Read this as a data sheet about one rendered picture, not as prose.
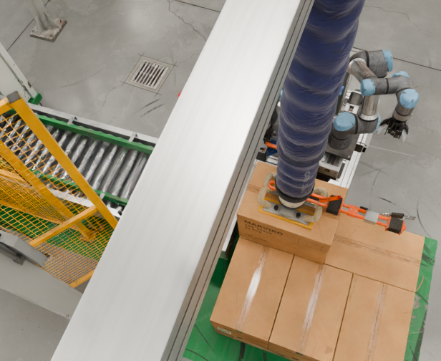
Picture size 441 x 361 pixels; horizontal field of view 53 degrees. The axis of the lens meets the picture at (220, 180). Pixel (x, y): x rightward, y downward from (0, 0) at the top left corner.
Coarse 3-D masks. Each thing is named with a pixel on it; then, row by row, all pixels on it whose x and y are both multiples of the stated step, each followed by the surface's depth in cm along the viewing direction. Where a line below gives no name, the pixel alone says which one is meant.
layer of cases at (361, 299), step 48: (240, 240) 308; (336, 240) 302; (384, 240) 300; (240, 288) 293; (288, 288) 290; (336, 288) 288; (384, 288) 285; (240, 336) 303; (288, 336) 277; (336, 336) 275; (384, 336) 272
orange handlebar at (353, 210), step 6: (270, 144) 278; (270, 180) 267; (270, 186) 265; (318, 204) 258; (324, 204) 257; (342, 204) 256; (348, 204) 256; (342, 210) 254; (354, 210) 253; (360, 210) 254; (366, 210) 254; (354, 216) 253; (360, 216) 252; (378, 216) 251; (384, 216) 251; (378, 222) 250
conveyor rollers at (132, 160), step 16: (48, 128) 364; (16, 144) 359; (64, 144) 360; (80, 144) 354; (96, 144) 354; (48, 160) 349; (96, 160) 346; (128, 160) 345; (144, 160) 343; (64, 176) 342; (112, 176) 339; (64, 192) 335; (80, 192) 335; (112, 192) 333; (128, 192) 331
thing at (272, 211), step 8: (272, 200) 274; (264, 208) 271; (272, 208) 271; (280, 208) 270; (280, 216) 268; (288, 216) 267; (296, 216) 265; (296, 224) 266; (304, 224) 265; (312, 224) 265
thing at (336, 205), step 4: (332, 196) 258; (336, 200) 257; (340, 200) 257; (328, 204) 256; (332, 204) 256; (336, 204) 256; (340, 204) 255; (328, 208) 254; (332, 208) 255; (336, 208) 254; (340, 208) 253; (328, 212) 257; (332, 212) 256; (336, 212) 253
